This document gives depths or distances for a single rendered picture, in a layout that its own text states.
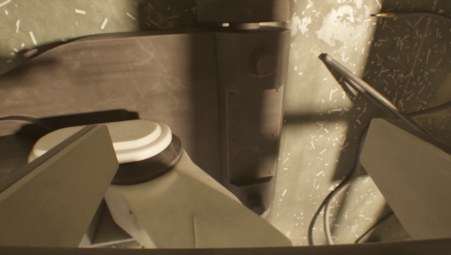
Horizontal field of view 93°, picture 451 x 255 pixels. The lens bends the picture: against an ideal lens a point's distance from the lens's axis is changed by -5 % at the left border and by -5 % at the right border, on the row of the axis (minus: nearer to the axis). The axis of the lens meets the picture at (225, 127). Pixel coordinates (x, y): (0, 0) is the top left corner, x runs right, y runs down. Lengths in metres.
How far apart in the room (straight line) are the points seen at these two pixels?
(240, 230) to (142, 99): 0.33
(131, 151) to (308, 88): 0.58
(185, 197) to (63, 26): 0.50
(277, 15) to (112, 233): 0.49
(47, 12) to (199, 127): 0.43
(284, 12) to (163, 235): 0.41
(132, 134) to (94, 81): 0.16
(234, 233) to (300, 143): 0.64
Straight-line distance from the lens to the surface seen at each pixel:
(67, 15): 0.66
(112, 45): 0.46
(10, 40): 0.72
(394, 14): 0.86
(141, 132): 0.37
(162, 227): 0.28
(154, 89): 0.47
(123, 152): 0.34
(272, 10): 0.45
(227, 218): 0.26
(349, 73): 0.77
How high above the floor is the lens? 0.61
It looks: 60 degrees down
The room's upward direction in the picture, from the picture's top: 157 degrees clockwise
